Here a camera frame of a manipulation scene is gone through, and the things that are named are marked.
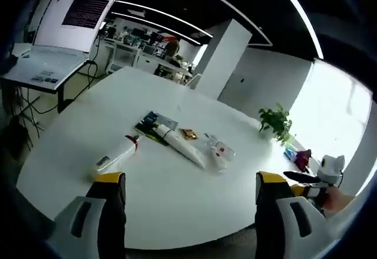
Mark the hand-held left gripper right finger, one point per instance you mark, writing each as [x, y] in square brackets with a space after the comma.
[282, 212]

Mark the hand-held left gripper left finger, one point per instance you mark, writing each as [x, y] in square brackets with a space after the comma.
[97, 212]

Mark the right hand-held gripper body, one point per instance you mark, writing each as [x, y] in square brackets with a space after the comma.
[332, 167]

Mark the white skincare tube red cap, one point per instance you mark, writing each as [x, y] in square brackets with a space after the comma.
[117, 154]

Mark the small clear skincare bottle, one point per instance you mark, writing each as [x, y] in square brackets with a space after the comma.
[226, 150]

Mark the clear plastic bag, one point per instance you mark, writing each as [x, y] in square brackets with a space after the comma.
[218, 159]
[206, 142]

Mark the long white skincare tube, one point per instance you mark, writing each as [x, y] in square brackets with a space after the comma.
[182, 145]

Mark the person's right hand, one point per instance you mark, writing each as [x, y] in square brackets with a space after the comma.
[338, 200]

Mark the dark red packet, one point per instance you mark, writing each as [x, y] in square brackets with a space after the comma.
[303, 158]

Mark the blue white packet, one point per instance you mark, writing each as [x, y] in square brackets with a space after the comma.
[289, 154]

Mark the green potted plant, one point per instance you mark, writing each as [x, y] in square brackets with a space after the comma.
[275, 120]

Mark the black laptop stand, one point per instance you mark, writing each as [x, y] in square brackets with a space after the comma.
[60, 100]

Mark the brown snack packet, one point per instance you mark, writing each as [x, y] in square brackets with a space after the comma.
[189, 134]

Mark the white office desk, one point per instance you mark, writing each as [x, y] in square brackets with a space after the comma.
[123, 54]

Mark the ceiling light strip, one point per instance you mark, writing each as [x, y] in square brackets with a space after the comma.
[300, 9]

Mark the open white laptop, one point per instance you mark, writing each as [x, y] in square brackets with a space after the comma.
[62, 38]

